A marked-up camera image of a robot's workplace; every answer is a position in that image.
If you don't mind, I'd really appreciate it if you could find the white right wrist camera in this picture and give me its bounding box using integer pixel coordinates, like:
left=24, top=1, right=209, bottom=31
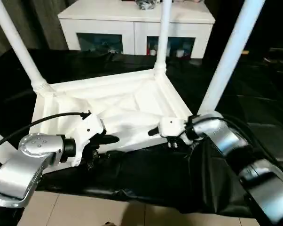
left=160, top=117, right=194, bottom=145

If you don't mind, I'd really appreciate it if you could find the black mat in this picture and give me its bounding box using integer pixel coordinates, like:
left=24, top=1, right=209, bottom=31
left=0, top=48, right=283, bottom=216

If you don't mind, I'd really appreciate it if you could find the white low cabinet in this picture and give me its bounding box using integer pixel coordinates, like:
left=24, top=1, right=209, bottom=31
left=57, top=0, right=216, bottom=59

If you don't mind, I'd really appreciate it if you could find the white plastic table top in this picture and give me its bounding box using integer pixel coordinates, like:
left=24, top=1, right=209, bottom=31
left=30, top=67, right=203, bottom=168

